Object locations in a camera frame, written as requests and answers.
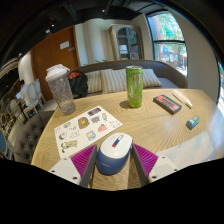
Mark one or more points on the white and blue computer mouse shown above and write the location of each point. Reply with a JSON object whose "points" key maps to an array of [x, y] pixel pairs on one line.
{"points": [[113, 153]]}

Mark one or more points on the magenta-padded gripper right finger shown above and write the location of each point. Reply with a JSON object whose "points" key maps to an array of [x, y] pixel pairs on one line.
{"points": [[163, 166]]}

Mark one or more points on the white chairs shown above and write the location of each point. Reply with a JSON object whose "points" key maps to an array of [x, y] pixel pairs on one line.
{"points": [[33, 96]]}

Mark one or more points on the blue round-backed chairs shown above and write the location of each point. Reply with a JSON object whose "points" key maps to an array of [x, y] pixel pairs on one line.
{"points": [[3, 143]]}

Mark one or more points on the grey tufted chair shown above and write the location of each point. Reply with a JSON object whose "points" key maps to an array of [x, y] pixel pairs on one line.
{"points": [[30, 136]]}

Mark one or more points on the arched black-framed window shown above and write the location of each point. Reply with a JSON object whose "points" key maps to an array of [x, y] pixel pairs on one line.
{"points": [[168, 43]]}

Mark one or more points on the person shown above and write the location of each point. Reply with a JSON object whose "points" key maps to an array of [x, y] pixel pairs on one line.
{"points": [[23, 90]]}

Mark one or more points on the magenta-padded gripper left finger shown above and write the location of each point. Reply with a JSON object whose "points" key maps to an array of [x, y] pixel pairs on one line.
{"points": [[63, 170]]}

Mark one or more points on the white door sign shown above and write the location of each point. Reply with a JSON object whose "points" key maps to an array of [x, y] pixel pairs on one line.
{"points": [[64, 45]]}

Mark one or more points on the clear shaker bottle white lid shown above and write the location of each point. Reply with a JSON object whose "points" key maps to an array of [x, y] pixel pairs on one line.
{"points": [[61, 90]]}

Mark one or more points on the arched glass-door cabinet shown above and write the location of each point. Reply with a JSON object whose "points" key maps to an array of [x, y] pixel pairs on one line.
{"points": [[128, 43]]}

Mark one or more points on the brown wooden door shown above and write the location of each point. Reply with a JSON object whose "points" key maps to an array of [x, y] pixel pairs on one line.
{"points": [[50, 60]]}

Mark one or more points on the white sticker sheet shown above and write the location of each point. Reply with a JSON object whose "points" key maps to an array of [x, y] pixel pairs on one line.
{"points": [[83, 131]]}

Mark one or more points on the black and red flat box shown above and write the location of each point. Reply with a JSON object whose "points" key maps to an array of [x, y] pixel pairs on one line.
{"points": [[167, 104]]}

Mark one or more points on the ceiling lights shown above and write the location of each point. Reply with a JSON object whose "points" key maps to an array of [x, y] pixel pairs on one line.
{"points": [[47, 31]]}

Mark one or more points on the white squeeze tube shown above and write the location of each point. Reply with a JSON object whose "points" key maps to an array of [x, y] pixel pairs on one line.
{"points": [[181, 98]]}

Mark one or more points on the large black-framed window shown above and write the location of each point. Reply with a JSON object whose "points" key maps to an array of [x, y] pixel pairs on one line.
{"points": [[221, 90]]}

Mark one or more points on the black backpack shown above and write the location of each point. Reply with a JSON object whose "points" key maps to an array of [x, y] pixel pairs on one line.
{"points": [[79, 85]]}

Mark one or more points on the small green blue eraser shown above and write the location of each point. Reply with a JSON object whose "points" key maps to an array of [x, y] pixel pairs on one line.
{"points": [[193, 122]]}

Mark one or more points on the striped cushion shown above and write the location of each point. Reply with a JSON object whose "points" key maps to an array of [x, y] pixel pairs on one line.
{"points": [[151, 78], [113, 80], [94, 81]]}

